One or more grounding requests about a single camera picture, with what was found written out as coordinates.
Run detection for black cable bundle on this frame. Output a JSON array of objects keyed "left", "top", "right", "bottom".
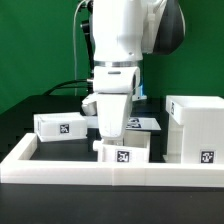
[{"left": 43, "top": 78, "right": 96, "bottom": 96}]

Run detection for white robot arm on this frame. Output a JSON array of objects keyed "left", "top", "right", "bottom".
[{"left": 91, "top": 0, "right": 185, "bottom": 140}]

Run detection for white drawer box rear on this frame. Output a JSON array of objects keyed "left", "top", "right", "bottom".
[{"left": 34, "top": 112, "right": 87, "bottom": 142}]

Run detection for white marker tag plate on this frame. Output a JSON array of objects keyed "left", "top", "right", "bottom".
[{"left": 83, "top": 116, "right": 162, "bottom": 131}]

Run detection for white drawer box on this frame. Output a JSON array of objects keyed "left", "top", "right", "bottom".
[
  {"left": 93, "top": 130, "right": 151, "bottom": 163},
  {"left": 34, "top": 112, "right": 87, "bottom": 142}
]

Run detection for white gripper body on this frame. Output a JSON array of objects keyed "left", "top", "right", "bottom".
[{"left": 97, "top": 94, "right": 132, "bottom": 140}]

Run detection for white drawer box front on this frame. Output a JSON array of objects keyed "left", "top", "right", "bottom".
[{"left": 93, "top": 130, "right": 151, "bottom": 163}]

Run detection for white U-shaped border wall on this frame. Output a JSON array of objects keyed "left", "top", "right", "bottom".
[{"left": 0, "top": 133, "right": 224, "bottom": 187}]

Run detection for white drawer cabinet frame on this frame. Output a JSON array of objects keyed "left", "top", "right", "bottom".
[{"left": 164, "top": 95, "right": 224, "bottom": 164}]

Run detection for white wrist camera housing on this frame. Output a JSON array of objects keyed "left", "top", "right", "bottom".
[{"left": 82, "top": 93, "right": 97, "bottom": 116}]

